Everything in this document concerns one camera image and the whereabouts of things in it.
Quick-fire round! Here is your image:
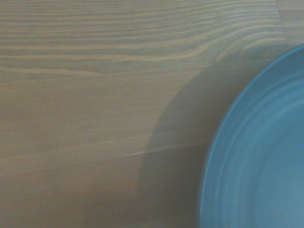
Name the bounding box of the teal blue round plate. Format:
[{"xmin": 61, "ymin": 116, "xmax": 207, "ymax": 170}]
[{"xmin": 199, "ymin": 44, "xmax": 304, "ymax": 228}]

